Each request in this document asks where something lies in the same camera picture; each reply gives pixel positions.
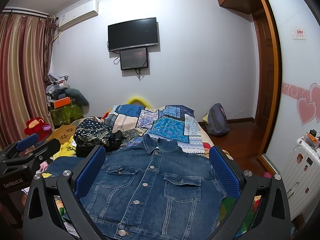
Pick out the blue denim jacket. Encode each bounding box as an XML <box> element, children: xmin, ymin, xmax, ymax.
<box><xmin>46</xmin><ymin>133</ymin><xmax>227</xmax><ymax>240</ymax></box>

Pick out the red plush toy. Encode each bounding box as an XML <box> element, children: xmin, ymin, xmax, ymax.
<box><xmin>24</xmin><ymin>117</ymin><xmax>52</xmax><ymax>142</ymax></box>

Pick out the yellow printed garment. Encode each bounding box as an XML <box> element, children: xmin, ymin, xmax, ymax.
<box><xmin>53</xmin><ymin>136</ymin><xmax>76</xmax><ymax>160</ymax></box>

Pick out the wooden low table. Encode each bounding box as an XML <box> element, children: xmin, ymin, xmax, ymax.
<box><xmin>46</xmin><ymin>125</ymin><xmax>76</xmax><ymax>145</ymax></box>

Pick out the navy patterned folded garment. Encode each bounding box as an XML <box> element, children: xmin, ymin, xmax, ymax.
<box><xmin>73</xmin><ymin>119</ymin><xmax>111</xmax><ymax>147</ymax></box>

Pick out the cluttered pile with orange box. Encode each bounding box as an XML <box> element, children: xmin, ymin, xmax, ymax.
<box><xmin>46</xmin><ymin>73</ymin><xmax>89</xmax><ymax>127</ymax></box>

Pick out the black garment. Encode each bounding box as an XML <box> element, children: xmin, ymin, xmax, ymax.
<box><xmin>74</xmin><ymin>131</ymin><xmax>125</xmax><ymax>158</ymax></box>

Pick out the striped red curtain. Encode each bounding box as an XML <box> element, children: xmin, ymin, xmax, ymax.
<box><xmin>1</xmin><ymin>14</ymin><xmax>57</xmax><ymax>148</ymax></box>

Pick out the yellow headboard hoop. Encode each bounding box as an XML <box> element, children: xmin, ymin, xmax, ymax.
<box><xmin>127</xmin><ymin>96</ymin><xmax>151</xmax><ymax>108</ymax></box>

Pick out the grey purple backpack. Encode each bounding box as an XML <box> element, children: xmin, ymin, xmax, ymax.
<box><xmin>206</xmin><ymin>103</ymin><xmax>229</xmax><ymax>137</ymax></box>

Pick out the blue patchwork bedspread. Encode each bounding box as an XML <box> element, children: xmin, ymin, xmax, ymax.
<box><xmin>104</xmin><ymin>105</ymin><xmax>205</xmax><ymax>155</ymax></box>

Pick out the white air conditioner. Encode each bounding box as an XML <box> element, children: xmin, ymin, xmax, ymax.
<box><xmin>59</xmin><ymin>0</ymin><xmax>99</xmax><ymax>31</ymax></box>

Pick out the small wall monitor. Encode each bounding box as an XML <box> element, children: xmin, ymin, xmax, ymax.
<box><xmin>120</xmin><ymin>47</ymin><xmax>148</xmax><ymax>71</ymax></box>

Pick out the black wall television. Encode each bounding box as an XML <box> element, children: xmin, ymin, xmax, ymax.
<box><xmin>108</xmin><ymin>17</ymin><xmax>159</xmax><ymax>51</ymax></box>

